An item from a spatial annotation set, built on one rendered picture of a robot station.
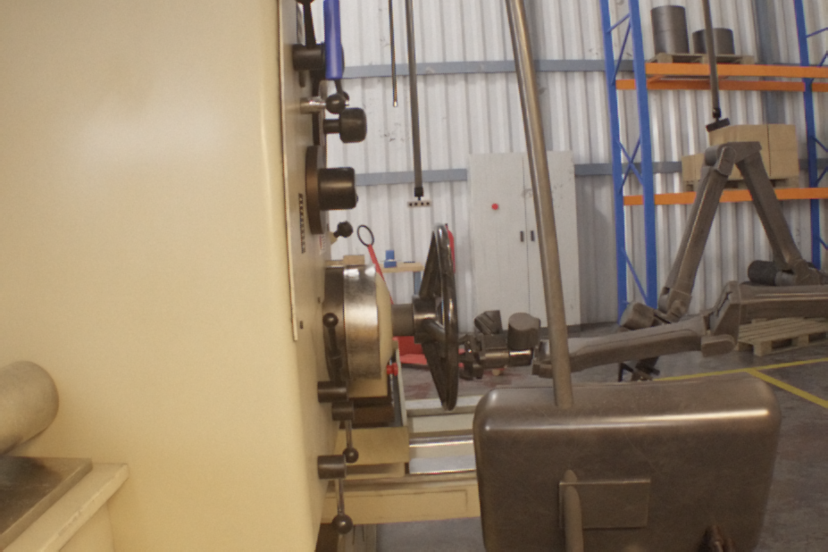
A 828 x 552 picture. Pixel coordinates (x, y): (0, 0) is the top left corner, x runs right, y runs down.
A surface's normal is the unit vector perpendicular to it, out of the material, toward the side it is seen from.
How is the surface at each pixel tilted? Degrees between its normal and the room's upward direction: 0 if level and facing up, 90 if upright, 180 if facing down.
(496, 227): 90
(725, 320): 120
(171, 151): 90
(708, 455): 109
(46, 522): 0
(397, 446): 90
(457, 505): 90
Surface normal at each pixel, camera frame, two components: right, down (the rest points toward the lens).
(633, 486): -0.19, 0.38
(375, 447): 0.04, 0.04
